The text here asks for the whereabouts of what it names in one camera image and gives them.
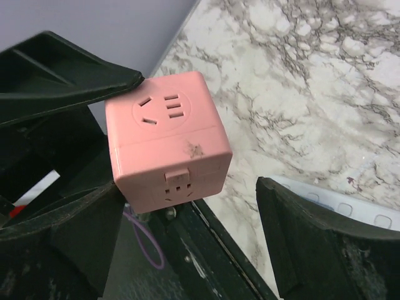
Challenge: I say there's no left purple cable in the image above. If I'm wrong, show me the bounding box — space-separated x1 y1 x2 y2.
123 204 166 270

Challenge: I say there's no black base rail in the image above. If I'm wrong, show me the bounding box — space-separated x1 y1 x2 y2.
103 200 276 299

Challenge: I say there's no pink cube socket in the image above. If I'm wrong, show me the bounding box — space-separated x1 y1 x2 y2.
105 71 233 214

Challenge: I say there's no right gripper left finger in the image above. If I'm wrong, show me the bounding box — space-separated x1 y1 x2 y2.
1 182 125 299

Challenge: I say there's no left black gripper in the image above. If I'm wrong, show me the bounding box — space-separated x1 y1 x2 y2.
1 31 144 230

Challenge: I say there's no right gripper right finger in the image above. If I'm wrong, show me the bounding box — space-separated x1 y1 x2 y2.
256 177 399 299

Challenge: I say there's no white multicolour power strip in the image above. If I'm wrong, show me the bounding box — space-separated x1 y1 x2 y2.
271 176 400 231

